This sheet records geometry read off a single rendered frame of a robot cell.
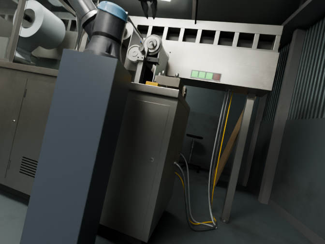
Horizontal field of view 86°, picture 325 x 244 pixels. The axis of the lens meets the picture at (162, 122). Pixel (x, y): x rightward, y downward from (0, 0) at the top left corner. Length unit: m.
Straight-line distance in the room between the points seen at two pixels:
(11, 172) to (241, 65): 1.81
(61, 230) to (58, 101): 0.44
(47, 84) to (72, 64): 0.66
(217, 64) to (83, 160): 1.27
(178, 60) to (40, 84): 1.05
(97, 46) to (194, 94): 3.18
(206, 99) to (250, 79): 2.29
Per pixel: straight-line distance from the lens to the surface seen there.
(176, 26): 1.78
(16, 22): 1.79
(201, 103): 3.77
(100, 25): 0.77
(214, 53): 1.63
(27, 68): 1.46
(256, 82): 1.59
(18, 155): 1.49
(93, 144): 0.64
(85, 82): 0.67
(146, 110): 0.95
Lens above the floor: 0.72
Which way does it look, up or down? 1 degrees up
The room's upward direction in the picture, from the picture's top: 12 degrees clockwise
